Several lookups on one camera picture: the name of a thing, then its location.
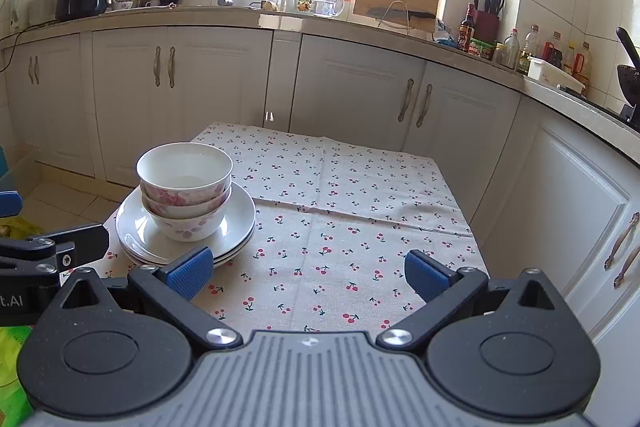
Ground large white plate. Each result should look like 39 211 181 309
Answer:
125 251 241 268

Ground white deep plate back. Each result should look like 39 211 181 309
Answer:
115 183 256 261

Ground white bowl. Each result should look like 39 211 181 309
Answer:
141 187 231 219
143 204 226 243
136 142 233 207

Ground white plate with stain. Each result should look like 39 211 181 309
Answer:
124 245 244 268

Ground white kitchen cabinets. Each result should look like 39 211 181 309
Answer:
1 14 639 426

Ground yellow plastic bag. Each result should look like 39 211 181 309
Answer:
0 216 44 241

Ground cherry print tablecloth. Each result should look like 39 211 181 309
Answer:
60 120 492 338

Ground green snack bag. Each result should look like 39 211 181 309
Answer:
0 326 32 427

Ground white rectangular tray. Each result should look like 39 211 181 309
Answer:
527 57 586 94

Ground clear oil bottle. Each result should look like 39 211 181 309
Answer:
502 28 520 69

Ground dark soy sauce bottle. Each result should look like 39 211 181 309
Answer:
457 3 475 52

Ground red knife block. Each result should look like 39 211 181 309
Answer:
473 0 504 43

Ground black wok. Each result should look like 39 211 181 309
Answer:
615 27 640 130

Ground wooden cutting board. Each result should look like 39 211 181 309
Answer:
354 0 439 32

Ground glass mug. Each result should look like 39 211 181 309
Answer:
314 0 345 17

